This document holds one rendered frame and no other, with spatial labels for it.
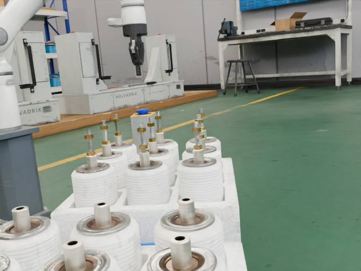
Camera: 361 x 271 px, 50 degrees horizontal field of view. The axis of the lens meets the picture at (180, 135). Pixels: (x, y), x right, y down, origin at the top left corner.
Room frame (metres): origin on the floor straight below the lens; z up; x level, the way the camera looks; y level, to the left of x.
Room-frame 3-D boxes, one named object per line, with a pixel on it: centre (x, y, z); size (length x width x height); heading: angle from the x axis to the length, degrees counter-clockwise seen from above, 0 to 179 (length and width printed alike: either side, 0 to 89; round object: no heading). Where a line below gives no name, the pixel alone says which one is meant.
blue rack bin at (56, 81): (6.62, 2.06, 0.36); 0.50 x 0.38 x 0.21; 56
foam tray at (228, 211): (0.94, 0.07, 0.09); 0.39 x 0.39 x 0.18; 84
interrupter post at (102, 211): (0.52, 0.12, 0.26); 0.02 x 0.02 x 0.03
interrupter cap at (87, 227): (0.52, 0.12, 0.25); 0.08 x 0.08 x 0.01
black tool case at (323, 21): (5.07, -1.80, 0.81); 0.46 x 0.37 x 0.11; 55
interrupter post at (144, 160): (0.82, 0.08, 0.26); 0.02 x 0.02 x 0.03
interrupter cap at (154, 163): (0.82, 0.08, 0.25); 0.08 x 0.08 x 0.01
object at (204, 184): (0.81, -0.04, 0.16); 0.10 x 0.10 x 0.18
